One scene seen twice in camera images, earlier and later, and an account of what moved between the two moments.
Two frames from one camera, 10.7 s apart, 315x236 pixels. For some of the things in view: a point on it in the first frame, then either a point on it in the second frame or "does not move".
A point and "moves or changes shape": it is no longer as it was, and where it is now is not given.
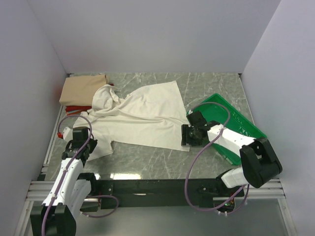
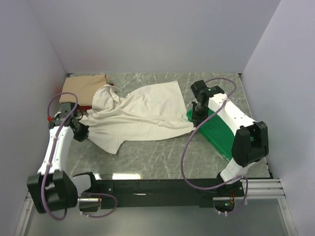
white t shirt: (152, 116) moves or changes shape
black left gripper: (93, 144) to (83, 134)
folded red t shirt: (69, 108) does not move
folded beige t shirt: (79, 91) does not move
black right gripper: (185, 138) to (197, 120)
